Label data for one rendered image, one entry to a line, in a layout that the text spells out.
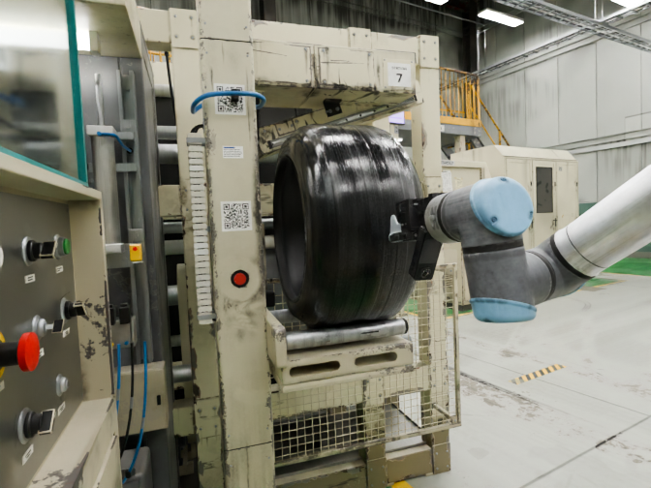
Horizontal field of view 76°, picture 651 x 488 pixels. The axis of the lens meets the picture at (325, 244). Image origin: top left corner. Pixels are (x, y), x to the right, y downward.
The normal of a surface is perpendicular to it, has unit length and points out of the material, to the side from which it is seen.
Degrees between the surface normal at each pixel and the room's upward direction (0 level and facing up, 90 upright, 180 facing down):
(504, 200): 78
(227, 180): 90
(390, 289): 123
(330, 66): 90
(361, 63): 90
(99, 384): 90
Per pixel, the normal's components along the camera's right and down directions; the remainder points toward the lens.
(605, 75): -0.87, 0.07
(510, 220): 0.28, -0.17
